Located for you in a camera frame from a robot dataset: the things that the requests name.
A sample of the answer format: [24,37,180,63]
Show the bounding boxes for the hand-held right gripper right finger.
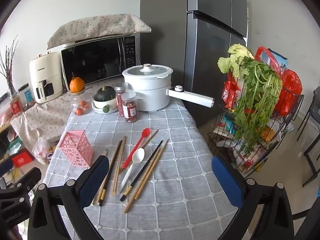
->
[211,155,295,240]

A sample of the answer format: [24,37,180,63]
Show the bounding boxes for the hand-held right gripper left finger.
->
[27,155,110,240]

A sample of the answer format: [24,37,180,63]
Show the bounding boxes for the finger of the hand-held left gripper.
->
[0,166,42,207]

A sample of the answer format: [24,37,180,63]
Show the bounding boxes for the black chopstick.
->
[98,140,123,207]
[119,140,163,202]

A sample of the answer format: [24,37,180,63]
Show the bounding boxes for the pink packet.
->
[58,130,94,168]

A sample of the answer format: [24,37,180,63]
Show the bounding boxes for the white spoon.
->
[118,148,146,194]

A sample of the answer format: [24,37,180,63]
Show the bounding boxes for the red spoon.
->
[122,128,151,169]

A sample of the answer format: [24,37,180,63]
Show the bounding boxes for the red box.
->
[11,150,36,168]

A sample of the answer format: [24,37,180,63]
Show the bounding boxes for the clear plastic bag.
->
[32,138,54,166]

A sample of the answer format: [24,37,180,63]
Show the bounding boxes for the grey checked tablecloth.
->
[42,97,241,240]

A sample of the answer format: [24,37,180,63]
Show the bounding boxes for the floral tablecloth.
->
[10,90,76,153]

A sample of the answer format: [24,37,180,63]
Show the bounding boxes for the red label jar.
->
[9,94,23,117]

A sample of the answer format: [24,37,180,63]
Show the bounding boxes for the white plate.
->
[92,105,119,114]

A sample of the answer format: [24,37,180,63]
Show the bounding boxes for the white bowl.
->
[92,98,118,110]

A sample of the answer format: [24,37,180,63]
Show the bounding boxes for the black lid storage jar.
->
[18,83,36,111]

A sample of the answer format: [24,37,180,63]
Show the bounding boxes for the labelled spice jar red contents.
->
[121,91,138,124]

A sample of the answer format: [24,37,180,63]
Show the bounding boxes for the clear glass jar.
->
[71,91,92,117]

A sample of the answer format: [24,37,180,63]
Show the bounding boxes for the plain spice jar red contents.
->
[114,82,129,117]

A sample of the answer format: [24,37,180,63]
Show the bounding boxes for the green coriander bunch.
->
[233,57,283,155]

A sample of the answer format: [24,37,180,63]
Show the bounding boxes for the dark green pumpkin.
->
[93,86,117,103]

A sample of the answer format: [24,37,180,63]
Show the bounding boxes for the red snack packet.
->
[222,73,241,109]

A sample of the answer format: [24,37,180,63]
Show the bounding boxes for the orange fruit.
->
[69,73,86,93]

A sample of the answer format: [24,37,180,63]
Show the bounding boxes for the dry branches in vase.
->
[0,35,19,98]

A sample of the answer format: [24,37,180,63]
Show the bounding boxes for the white electric cooking pot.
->
[122,63,216,112]

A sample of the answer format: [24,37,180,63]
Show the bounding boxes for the cream air fryer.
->
[29,51,63,104]

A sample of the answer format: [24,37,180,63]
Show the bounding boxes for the red plastic bag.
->
[274,69,303,117]

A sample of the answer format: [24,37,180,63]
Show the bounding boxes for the black microwave oven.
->
[61,35,137,92]

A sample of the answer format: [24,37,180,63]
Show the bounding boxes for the napa cabbage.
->
[217,44,255,78]

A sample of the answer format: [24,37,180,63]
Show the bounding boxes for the blue printed box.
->
[269,50,289,74]

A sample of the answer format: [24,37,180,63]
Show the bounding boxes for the floral microwave cover cloth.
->
[47,14,152,50]

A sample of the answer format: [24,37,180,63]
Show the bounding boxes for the grey refrigerator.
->
[139,0,248,133]

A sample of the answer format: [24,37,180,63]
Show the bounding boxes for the black wire rack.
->
[207,67,305,178]

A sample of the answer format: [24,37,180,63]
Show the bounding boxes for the red-handled clear bag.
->
[253,46,282,77]

